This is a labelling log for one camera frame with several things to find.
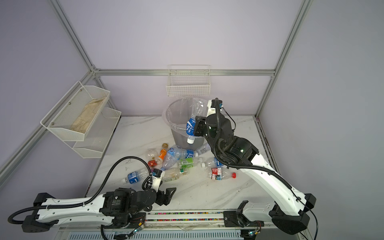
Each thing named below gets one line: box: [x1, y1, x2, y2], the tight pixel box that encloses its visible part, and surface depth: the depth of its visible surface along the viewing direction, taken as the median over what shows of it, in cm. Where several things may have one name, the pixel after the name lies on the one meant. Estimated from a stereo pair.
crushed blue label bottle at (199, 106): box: [186, 97, 208, 144], surface depth 63 cm
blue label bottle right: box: [200, 157, 224, 168], surface depth 91 cm
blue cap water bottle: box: [121, 168, 149, 185], surface depth 85 cm
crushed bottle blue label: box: [160, 146, 199, 171], surface depth 95 cm
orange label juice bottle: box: [157, 143, 169, 165], surface depth 94 cm
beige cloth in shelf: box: [70, 96, 106, 134], surface depth 81 cm
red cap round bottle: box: [146, 148, 159, 168], surface depth 97 cm
